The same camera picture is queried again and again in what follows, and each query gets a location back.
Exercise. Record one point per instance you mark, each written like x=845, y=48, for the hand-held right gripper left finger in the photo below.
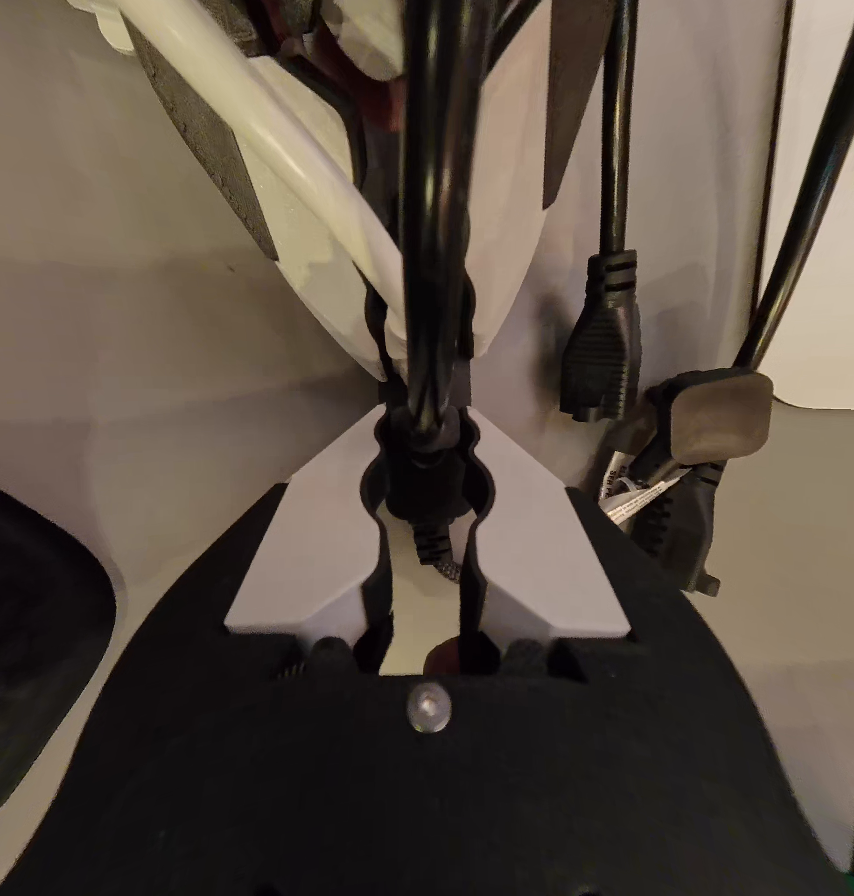
x=308, y=560

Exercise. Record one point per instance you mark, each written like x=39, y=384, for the black power strip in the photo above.
x=427, y=490

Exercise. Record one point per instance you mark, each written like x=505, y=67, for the black mesh pad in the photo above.
x=35, y=630

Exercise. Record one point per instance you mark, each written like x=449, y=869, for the white power plug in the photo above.
x=397, y=343

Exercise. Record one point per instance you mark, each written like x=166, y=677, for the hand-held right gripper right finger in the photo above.
x=546, y=560

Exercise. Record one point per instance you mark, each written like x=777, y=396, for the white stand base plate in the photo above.
x=833, y=336

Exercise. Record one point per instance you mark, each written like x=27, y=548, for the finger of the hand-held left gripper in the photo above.
x=308, y=266
x=514, y=175

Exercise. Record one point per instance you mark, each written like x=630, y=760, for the black power plug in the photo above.
x=423, y=441

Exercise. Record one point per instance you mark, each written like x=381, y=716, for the black flat strip plug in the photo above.
x=721, y=420

